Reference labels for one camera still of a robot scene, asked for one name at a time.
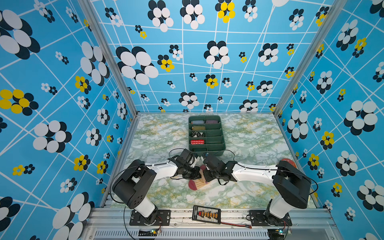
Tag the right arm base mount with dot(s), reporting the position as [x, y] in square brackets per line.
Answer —
[260, 219]

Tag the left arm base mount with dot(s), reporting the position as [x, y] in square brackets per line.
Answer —
[157, 218]

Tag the black patterned rolled sock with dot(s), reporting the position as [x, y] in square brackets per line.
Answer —
[195, 134]

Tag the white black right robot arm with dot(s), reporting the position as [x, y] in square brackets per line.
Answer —
[292, 185]

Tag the red green tape roll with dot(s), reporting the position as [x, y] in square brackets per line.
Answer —
[291, 162]

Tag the maroon rolled sock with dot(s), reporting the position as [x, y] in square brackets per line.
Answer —
[212, 122]

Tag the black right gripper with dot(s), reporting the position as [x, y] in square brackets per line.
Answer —
[206, 176]

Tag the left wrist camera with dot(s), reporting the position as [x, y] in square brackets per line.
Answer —
[196, 160]

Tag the green plastic organizer tray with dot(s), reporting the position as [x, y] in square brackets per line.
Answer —
[214, 137]

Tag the yellow rolled sock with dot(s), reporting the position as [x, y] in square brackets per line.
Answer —
[198, 128]

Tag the tan maroon striped sock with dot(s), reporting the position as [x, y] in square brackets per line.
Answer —
[198, 183]

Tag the red patterned rolled sock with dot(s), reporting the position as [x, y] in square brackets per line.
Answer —
[197, 142]

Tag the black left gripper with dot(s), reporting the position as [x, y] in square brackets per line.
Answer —
[196, 169]

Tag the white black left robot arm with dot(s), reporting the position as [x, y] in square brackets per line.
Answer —
[133, 184]

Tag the aluminium front rail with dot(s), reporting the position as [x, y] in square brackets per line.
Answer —
[309, 224]

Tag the white rolled sock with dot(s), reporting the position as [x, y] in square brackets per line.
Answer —
[198, 122]

